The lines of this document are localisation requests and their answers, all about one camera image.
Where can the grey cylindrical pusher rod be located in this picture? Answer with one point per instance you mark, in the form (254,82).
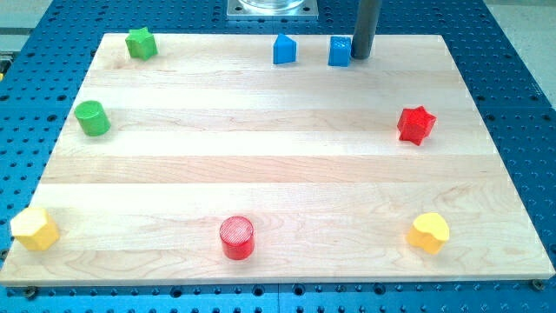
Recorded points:
(368,14)

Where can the yellow hexagon block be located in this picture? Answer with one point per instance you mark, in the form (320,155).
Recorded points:
(34,229)

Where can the green cylinder block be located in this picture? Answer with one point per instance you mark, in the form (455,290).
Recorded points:
(92,118)

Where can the blue cube block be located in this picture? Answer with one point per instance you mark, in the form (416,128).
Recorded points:
(339,51)

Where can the green star block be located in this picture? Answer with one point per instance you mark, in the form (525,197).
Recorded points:
(141,43)

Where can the yellow heart block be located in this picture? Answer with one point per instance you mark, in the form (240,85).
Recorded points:
(429,231)

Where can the blue triangular prism block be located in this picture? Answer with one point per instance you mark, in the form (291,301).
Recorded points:
(284,49)

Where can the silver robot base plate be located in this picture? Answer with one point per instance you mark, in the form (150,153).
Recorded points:
(269,9)

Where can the wooden board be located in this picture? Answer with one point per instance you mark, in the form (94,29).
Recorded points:
(310,154)

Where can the red star block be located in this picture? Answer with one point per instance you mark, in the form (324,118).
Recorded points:
(415,124)

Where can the red cylinder block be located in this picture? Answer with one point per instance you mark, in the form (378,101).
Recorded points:
(237,236)

